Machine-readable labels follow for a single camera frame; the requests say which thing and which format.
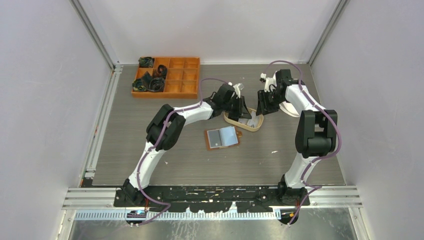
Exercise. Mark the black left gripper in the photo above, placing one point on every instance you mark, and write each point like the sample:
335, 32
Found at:
242, 112

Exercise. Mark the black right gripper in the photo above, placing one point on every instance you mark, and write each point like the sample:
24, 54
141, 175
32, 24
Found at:
263, 107

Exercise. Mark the orange leather card holder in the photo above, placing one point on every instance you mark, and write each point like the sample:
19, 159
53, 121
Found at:
230, 136

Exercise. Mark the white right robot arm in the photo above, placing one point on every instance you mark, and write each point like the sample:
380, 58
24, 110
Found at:
316, 134

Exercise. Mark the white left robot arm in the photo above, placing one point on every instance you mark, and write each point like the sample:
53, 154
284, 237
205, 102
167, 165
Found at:
165, 128

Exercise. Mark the silver VIP card in tray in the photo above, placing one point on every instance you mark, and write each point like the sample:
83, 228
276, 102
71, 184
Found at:
252, 122

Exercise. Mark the beige oval tray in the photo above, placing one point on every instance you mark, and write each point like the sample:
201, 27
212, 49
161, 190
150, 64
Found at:
239, 124

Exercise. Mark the white bucket hat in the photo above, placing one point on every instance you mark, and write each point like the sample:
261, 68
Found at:
291, 109

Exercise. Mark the orange wooden compartment organizer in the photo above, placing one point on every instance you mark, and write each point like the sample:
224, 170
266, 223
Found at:
182, 79

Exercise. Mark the black rolled belt lower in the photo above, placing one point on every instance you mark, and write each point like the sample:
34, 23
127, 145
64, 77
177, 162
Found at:
157, 85

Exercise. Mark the black rolled belt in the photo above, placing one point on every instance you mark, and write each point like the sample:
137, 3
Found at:
157, 85
161, 71

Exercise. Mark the black rolled belt centre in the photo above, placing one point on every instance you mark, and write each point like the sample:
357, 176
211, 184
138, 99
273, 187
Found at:
161, 71

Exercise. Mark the dark rolled belt top-left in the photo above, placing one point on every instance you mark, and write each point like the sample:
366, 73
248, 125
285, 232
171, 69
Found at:
146, 62

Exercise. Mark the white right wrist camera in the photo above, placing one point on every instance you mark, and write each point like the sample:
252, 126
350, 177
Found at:
269, 83

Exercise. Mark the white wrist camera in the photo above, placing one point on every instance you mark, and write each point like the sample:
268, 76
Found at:
238, 87
269, 83

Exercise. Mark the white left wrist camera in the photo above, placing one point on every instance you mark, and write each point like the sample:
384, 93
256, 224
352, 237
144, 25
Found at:
238, 87

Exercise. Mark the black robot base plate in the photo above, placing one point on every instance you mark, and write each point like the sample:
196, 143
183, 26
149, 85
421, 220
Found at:
212, 198

